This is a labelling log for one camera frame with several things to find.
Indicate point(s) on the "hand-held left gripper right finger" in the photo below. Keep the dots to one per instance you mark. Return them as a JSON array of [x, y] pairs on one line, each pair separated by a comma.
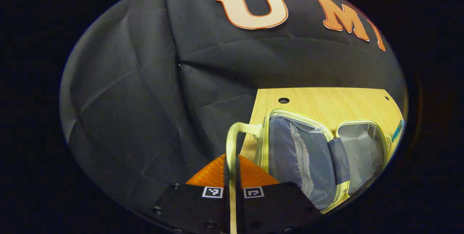
[[238, 190]]

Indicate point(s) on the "black backdrop cloth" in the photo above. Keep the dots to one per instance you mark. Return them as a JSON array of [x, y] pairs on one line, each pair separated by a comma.
[[152, 92]]

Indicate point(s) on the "cream yellow suitcase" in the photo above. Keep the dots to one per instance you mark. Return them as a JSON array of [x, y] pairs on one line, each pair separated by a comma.
[[308, 154]]

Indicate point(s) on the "blue skincare bottle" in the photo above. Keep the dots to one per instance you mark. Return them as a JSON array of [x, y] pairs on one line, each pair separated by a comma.
[[397, 130]]

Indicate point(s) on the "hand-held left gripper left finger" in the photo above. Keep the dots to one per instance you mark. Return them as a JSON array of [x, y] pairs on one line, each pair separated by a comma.
[[226, 190]]

